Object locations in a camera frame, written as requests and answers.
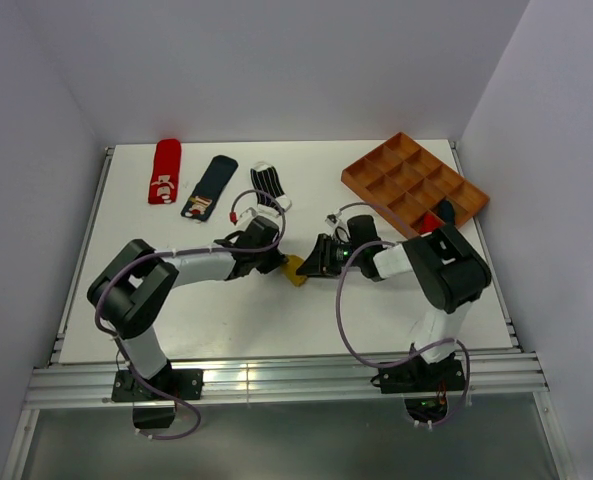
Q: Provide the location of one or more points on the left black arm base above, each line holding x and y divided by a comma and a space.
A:
186, 384

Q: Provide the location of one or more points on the aluminium front rail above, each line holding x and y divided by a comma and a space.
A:
335, 378

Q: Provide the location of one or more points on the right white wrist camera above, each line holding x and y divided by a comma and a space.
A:
334, 220

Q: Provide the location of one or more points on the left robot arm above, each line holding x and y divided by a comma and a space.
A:
131, 290

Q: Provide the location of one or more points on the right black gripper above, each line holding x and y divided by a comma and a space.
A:
320, 261

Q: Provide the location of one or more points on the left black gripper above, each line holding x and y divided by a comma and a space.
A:
276, 260

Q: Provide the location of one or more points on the red sock with santa pattern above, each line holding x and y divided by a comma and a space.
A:
429, 223

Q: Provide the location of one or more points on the black white striped sock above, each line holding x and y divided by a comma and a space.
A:
271, 197

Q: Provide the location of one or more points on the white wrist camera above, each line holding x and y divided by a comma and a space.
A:
334, 220
246, 215

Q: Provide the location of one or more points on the plain navy ankle sock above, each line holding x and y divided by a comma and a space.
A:
446, 212

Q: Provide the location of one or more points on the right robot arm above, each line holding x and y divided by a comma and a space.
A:
450, 272

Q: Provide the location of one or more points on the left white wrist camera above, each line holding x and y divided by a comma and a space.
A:
246, 215

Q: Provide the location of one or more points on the red sock with white figure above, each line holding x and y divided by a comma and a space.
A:
164, 181

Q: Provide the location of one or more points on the navy sock with bear pattern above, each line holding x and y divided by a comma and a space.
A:
206, 193

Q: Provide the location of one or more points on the orange compartment tray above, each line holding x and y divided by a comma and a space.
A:
405, 180

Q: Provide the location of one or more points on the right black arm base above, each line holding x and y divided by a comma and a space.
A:
417, 376

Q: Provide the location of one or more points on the yellow sock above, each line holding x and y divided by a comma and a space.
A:
289, 269

